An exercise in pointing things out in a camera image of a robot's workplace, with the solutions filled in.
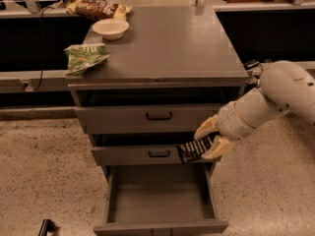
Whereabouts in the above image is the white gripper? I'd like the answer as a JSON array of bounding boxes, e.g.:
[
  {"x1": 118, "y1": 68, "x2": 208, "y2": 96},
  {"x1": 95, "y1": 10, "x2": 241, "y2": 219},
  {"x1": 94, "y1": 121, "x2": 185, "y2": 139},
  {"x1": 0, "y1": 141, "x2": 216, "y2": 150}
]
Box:
[{"x1": 194, "y1": 101, "x2": 255, "y2": 159}]

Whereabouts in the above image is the black rxbar chocolate bar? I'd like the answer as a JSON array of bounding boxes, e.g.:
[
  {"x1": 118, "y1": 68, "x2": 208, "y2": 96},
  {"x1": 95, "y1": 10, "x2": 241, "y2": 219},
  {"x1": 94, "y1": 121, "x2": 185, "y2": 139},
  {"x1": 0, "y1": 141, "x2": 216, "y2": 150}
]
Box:
[{"x1": 177, "y1": 133, "x2": 218, "y2": 164}]

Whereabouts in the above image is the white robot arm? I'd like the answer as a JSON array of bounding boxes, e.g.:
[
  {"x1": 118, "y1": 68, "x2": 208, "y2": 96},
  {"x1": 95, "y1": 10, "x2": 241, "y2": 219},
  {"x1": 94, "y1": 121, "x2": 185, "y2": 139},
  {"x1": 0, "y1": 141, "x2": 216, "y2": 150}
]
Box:
[{"x1": 194, "y1": 61, "x2": 315, "y2": 159}]

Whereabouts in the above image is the grey drawer cabinet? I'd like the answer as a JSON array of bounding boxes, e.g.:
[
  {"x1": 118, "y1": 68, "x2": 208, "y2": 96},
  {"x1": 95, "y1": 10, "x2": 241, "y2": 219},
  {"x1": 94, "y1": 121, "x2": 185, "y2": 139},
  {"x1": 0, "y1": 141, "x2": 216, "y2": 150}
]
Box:
[{"x1": 64, "y1": 5, "x2": 250, "y2": 182}]

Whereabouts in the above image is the grey bottom drawer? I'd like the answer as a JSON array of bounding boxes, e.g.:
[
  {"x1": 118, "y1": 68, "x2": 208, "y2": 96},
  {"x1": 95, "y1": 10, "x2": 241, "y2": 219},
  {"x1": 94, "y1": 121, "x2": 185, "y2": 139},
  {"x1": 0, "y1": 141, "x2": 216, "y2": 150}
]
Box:
[{"x1": 94, "y1": 162, "x2": 228, "y2": 236}]

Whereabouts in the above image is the grey drawer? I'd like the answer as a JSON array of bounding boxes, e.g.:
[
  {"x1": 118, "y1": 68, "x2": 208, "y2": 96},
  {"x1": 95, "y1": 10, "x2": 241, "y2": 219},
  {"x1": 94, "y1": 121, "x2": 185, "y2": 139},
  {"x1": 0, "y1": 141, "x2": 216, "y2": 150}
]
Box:
[
  {"x1": 71, "y1": 87, "x2": 239, "y2": 134},
  {"x1": 94, "y1": 162, "x2": 228, "y2": 236},
  {"x1": 90, "y1": 131, "x2": 227, "y2": 167}
]

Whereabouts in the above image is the grey top drawer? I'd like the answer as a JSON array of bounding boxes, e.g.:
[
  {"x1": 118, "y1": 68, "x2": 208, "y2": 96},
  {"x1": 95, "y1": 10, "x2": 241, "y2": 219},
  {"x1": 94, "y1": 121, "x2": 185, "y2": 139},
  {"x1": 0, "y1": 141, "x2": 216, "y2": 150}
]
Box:
[{"x1": 71, "y1": 87, "x2": 239, "y2": 134}]

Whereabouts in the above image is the grey middle drawer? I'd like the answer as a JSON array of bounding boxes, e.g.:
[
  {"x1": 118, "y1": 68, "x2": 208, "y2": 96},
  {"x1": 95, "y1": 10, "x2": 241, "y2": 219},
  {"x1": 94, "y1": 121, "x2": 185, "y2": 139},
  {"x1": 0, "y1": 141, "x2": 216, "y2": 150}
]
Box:
[{"x1": 90, "y1": 131, "x2": 227, "y2": 167}]

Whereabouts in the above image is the small black device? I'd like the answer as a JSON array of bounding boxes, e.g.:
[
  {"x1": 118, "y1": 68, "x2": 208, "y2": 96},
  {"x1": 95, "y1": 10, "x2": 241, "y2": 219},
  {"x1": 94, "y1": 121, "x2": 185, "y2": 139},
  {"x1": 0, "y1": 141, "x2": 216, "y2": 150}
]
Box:
[{"x1": 243, "y1": 60, "x2": 259, "y2": 70}]

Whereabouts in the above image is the white bowl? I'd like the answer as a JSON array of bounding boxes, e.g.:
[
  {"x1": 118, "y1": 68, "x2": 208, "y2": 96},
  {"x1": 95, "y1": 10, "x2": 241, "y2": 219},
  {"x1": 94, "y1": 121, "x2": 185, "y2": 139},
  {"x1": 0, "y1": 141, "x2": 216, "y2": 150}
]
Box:
[{"x1": 93, "y1": 19, "x2": 129, "y2": 40}]

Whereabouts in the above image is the green chip bag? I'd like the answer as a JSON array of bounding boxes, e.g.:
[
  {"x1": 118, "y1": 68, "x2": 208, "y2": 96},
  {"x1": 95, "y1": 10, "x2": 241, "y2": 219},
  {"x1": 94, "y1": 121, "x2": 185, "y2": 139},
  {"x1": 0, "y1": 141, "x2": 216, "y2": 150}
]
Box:
[{"x1": 64, "y1": 43, "x2": 109, "y2": 75}]

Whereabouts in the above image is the brown snack bag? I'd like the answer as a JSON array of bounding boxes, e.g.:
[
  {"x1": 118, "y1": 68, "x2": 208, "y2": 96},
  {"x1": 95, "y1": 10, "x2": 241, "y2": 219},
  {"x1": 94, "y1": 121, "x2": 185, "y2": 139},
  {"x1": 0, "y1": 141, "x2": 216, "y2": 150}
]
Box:
[{"x1": 66, "y1": 0, "x2": 131, "y2": 20}]

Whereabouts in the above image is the black object on floor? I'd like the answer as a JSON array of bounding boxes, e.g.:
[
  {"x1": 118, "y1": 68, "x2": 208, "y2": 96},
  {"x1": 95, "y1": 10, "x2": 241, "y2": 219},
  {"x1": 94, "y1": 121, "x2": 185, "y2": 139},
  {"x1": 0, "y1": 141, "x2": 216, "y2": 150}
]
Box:
[{"x1": 37, "y1": 219, "x2": 56, "y2": 236}]

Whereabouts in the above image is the black top drawer handle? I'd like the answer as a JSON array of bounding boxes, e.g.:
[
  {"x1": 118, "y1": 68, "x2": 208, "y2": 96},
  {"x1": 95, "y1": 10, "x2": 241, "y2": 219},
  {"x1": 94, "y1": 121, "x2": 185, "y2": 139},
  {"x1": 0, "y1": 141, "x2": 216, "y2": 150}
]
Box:
[{"x1": 146, "y1": 112, "x2": 173, "y2": 121}]

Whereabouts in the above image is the black drawer handle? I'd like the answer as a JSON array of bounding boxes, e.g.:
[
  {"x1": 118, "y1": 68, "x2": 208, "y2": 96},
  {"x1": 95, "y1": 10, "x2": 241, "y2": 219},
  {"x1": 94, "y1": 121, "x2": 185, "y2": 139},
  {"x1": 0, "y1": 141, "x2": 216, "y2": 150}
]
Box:
[
  {"x1": 146, "y1": 112, "x2": 173, "y2": 121},
  {"x1": 148, "y1": 150, "x2": 170, "y2": 158}
]

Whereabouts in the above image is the black middle drawer handle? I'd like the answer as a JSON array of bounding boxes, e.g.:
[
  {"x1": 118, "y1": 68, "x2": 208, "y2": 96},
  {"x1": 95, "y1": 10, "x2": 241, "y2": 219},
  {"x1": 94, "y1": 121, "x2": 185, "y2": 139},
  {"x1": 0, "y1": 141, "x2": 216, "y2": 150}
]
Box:
[{"x1": 148, "y1": 150, "x2": 170, "y2": 158}]

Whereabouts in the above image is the black cable right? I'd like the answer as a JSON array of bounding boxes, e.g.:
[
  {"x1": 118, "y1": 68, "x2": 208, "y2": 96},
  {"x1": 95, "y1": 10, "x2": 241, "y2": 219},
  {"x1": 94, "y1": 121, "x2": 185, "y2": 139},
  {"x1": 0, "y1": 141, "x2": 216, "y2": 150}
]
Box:
[{"x1": 249, "y1": 62, "x2": 266, "y2": 87}]

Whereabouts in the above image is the black cable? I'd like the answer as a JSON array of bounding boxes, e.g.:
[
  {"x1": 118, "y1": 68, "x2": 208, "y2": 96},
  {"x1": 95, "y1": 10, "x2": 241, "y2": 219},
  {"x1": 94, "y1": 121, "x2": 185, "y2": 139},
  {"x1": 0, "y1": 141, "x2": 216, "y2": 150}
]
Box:
[
  {"x1": 249, "y1": 62, "x2": 266, "y2": 87},
  {"x1": 23, "y1": 5, "x2": 55, "y2": 91}
]

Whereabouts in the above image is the black cable left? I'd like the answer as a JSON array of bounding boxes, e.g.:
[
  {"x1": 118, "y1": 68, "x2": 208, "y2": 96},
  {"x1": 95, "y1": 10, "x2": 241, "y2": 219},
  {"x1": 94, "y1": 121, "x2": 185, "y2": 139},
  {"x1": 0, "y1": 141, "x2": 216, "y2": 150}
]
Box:
[{"x1": 23, "y1": 5, "x2": 55, "y2": 91}]

